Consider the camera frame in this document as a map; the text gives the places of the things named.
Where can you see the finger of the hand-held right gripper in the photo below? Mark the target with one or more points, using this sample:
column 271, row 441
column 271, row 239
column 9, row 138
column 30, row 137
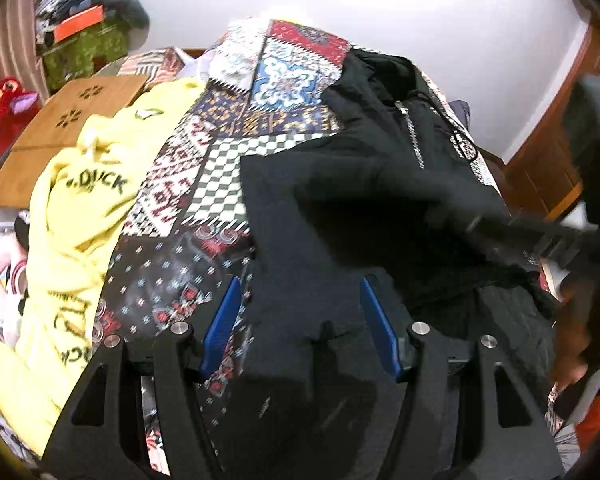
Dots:
column 510, row 236

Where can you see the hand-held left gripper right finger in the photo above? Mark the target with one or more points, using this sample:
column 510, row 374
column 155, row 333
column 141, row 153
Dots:
column 380, row 331

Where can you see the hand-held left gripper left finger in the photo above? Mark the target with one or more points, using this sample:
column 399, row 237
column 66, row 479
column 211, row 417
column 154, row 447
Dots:
column 222, row 321

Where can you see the black zip jacket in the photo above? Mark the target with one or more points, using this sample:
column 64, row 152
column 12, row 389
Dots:
column 330, row 200

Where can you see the person's right hand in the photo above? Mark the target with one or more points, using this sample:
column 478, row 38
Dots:
column 577, row 330

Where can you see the patchwork patterned blanket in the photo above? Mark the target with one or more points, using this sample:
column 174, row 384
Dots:
column 220, row 160

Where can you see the yellow printed hoodie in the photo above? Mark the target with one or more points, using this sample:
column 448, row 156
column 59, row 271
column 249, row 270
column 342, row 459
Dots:
column 70, row 240

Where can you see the cartoon printed cloth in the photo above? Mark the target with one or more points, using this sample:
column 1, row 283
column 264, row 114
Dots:
column 0, row 270

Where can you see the wooden folding table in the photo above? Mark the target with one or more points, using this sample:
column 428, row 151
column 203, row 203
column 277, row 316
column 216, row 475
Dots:
column 45, row 130

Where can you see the striped patterned cushion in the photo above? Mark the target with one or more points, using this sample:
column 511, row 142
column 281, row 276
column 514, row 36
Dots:
column 150, row 66

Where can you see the red plush toy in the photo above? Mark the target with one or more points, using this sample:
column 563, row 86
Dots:
column 7, row 110

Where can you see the green patterned storage box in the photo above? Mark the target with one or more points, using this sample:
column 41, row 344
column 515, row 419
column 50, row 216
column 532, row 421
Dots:
column 82, row 52

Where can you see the orange box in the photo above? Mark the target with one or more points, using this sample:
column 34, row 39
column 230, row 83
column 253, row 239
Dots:
column 77, row 24

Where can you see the grey plush cushion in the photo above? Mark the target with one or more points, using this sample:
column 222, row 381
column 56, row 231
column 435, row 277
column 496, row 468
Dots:
column 125, row 4

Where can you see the striped maroon curtain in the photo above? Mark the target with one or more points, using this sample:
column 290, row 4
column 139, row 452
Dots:
column 10, row 30

